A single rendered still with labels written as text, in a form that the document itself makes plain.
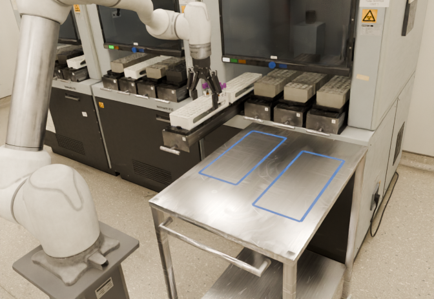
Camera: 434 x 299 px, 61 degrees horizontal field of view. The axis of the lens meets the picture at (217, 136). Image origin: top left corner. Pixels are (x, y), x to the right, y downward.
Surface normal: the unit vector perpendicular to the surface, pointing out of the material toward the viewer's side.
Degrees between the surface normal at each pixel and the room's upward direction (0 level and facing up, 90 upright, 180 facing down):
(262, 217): 0
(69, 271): 15
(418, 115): 90
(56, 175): 6
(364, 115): 90
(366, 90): 90
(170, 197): 0
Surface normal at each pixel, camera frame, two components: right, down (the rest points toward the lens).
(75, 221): 0.64, 0.25
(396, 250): -0.07, -0.89
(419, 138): -0.57, 0.40
